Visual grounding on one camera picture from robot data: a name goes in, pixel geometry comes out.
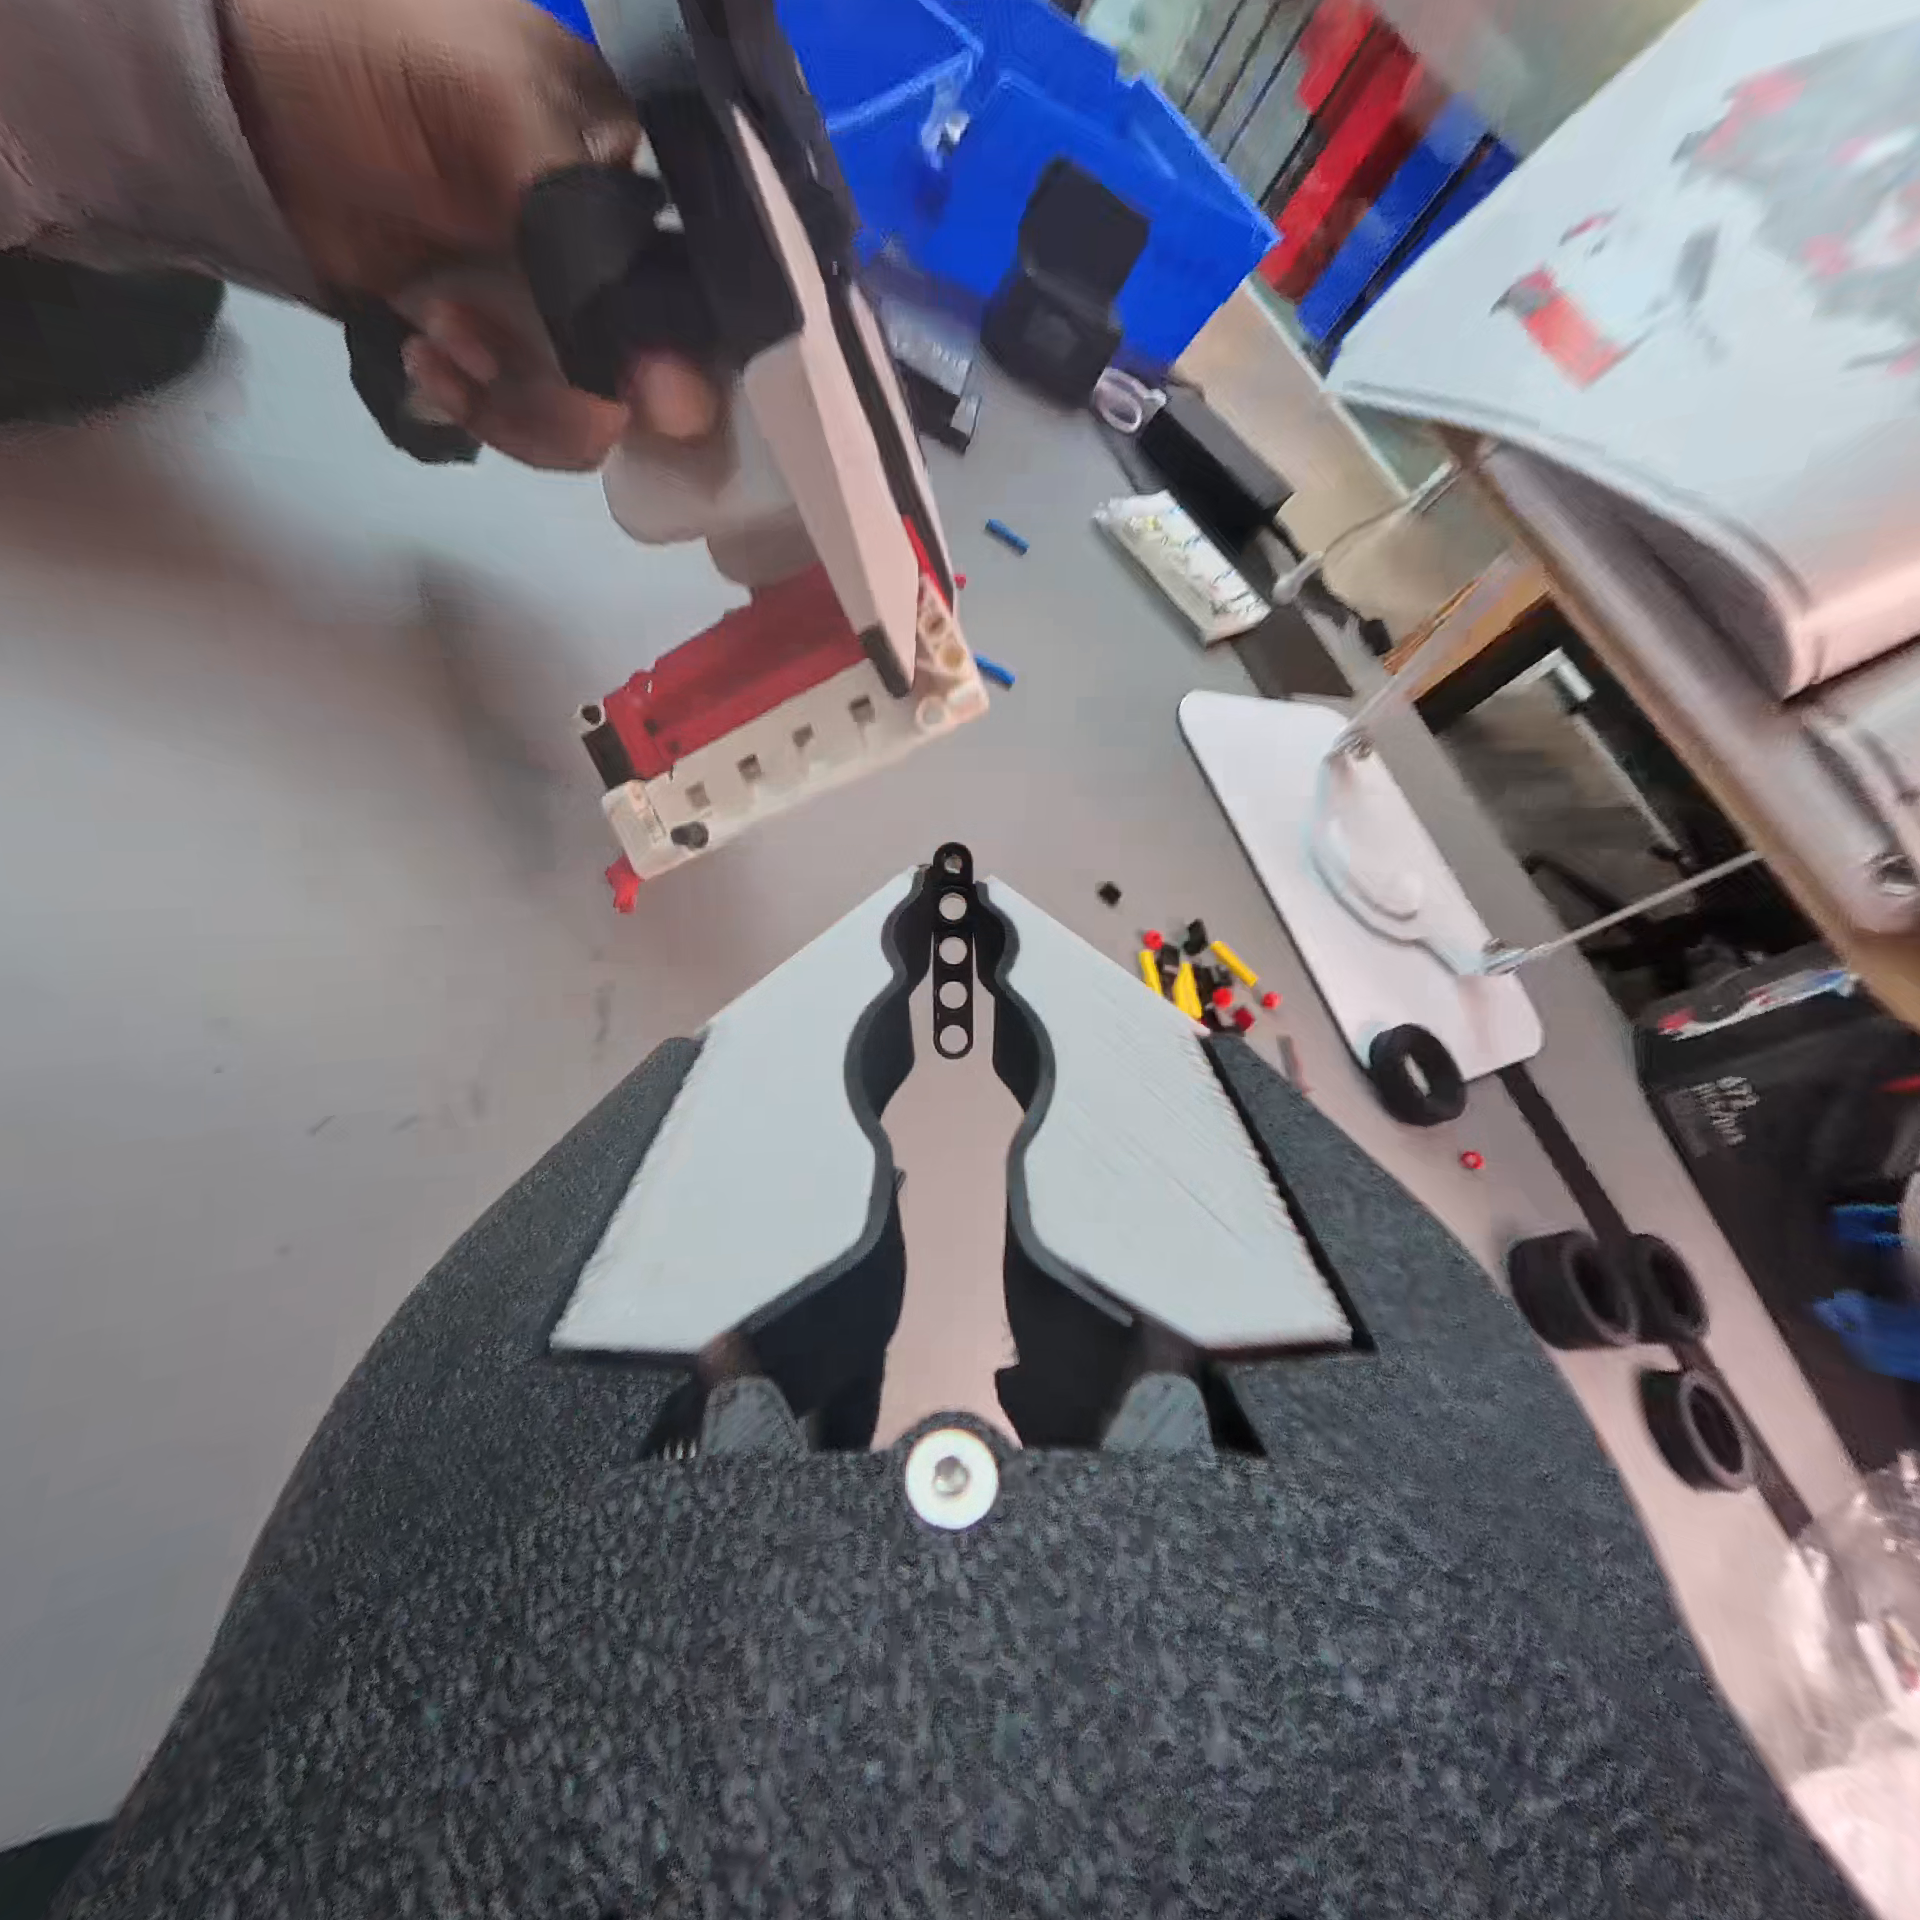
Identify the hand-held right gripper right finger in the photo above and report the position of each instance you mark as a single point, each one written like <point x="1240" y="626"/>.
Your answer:
<point x="1170" y="1185"/>

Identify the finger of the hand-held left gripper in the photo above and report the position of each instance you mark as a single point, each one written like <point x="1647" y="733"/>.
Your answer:
<point x="840" y="480"/>

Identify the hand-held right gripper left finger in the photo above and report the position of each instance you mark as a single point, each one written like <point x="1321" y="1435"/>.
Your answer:
<point x="733" y="1185"/>

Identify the dark red toy axle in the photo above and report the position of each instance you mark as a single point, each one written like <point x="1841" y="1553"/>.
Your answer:
<point x="1291" y="1061"/>

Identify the red white toy brick assembly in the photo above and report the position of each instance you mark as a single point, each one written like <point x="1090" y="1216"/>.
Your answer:
<point x="751" y="691"/>

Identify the black toy beam with holes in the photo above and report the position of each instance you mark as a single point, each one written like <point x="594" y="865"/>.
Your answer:
<point x="954" y="989"/>

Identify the person's left forearm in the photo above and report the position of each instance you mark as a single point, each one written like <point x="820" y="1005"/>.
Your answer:
<point x="106" y="105"/>

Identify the grey desk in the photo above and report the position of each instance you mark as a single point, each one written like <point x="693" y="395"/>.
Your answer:
<point x="300" y="900"/>

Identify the person's left hand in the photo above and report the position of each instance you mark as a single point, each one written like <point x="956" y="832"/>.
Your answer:
<point x="405" y="181"/>

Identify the pile of blue black pins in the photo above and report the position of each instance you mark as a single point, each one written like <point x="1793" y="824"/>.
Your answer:
<point x="1003" y="536"/>

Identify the pile of yellow red pieces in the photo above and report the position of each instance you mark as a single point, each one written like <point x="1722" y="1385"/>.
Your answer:
<point x="1188" y="989"/>

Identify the black rubber toy tyre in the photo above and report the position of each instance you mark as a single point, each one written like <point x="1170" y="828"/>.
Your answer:
<point x="1681" y="1290"/>
<point x="1664" y="1424"/>
<point x="1387" y="1072"/>
<point x="1545" y="1290"/>

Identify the black charger case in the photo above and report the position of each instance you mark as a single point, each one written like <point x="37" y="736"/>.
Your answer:
<point x="1065" y="269"/>

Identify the shiny sticker sheet packet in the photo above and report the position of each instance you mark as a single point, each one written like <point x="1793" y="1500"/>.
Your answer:
<point x="1185" y="563"/>

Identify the black power adapter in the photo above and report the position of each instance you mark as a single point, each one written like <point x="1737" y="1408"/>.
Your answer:
<point x="1213" y="451"/>

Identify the white book stand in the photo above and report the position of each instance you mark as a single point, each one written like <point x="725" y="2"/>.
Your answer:
<point x="1275" y="810"/>

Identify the blue storage bin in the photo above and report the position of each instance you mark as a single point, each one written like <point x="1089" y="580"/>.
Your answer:
<point x="1185" y="225"/>

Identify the black bag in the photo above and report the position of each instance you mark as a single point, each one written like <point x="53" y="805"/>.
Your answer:
<point x="1740" y="1108"/>

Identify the clear plastic bag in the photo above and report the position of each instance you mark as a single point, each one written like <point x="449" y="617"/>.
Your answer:
<point x="1861" y="1621"/>

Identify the instruction manual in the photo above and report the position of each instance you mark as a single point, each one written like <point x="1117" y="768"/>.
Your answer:
<point x="1651" y="225"/>

